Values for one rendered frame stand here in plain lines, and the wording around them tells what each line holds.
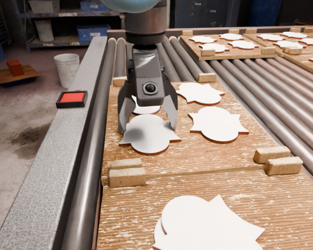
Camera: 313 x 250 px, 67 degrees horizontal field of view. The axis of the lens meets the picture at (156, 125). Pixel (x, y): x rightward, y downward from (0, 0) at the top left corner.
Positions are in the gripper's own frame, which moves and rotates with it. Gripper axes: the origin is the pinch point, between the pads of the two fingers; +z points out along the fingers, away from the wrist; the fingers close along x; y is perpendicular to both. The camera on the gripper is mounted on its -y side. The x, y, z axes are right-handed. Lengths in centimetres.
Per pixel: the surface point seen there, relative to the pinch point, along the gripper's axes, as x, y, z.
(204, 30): -43, 102, 0
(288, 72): -57, 37, 3
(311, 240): -18.8, -27.1, 0.6
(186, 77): -17.0, 36.6, 2.7
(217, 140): -13.7, -5.2, -0.2
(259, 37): -68, 83, 1
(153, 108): -2.3, 9.9, -0.2
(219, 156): -12.7, -9.2, 0.6
